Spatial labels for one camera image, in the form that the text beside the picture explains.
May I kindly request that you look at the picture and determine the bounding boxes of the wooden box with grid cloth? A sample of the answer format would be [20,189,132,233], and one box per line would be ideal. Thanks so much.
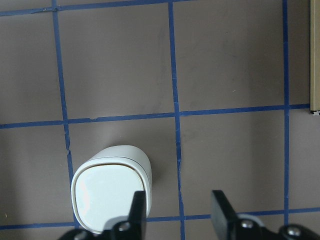
[309,0,320,116]

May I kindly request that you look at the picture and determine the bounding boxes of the white trash can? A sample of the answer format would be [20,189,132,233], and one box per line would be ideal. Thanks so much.
[70,145,152,234]

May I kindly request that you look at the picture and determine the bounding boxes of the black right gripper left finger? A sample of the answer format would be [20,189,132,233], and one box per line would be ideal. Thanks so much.
[128,191,147,240]

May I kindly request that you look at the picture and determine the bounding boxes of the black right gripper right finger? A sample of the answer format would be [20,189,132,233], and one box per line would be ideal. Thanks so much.
[211,190,238,240]

